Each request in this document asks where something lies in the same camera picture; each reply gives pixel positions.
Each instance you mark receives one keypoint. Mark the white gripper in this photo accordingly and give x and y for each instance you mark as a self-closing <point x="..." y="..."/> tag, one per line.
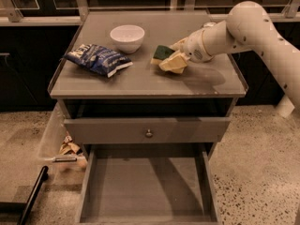
<point x="194" y="47"/>

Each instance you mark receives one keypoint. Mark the green yellow sponge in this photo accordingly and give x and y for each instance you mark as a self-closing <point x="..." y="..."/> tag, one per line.
<point x="160" y="54"/>

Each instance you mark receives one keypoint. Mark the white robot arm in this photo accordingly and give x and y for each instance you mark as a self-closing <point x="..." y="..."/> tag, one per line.
<point x="247" y="27"/>

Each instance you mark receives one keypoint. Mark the grey drawer cabinet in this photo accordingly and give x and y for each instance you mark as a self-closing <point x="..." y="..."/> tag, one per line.
<point x="143" y="90"/>

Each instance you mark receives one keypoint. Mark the grey top drawer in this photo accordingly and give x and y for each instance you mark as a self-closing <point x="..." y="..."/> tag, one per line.
<point x="147" y="130"/>

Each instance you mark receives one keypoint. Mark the grey open middle drawer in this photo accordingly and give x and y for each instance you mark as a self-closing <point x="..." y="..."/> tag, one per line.
<point x="163" y="185"/>

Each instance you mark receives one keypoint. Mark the orange soda can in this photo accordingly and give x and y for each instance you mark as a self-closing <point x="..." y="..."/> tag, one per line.
<point x="208" y="24"/>

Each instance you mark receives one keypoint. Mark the white ceramic bowl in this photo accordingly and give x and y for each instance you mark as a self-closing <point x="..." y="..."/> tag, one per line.
<point x="127" y="38"/>

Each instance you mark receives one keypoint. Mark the blue chip bag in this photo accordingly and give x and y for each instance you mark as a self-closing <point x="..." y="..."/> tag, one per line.
<point x="98" y="59"/>

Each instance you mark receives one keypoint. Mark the clear plastic storage bin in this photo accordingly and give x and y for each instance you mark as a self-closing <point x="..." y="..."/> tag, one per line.
<point x="51" y="141"/>

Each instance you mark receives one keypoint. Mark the white post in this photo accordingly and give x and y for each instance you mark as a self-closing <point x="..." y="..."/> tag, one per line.
<point x="285" y="107"/>

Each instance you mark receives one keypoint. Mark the black bar handle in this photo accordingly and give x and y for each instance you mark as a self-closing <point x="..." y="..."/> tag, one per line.
<point x="42" y="177"/>

